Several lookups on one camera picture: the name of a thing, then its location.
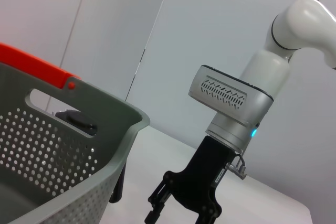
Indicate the grey perforated storage bin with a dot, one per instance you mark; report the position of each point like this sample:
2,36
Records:
65,171

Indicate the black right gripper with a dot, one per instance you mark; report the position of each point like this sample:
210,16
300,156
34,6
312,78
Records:
199,182

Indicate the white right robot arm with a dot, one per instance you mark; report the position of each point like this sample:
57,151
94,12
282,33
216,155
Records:
265,69

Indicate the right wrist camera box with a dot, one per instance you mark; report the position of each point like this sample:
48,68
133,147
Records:
223,95

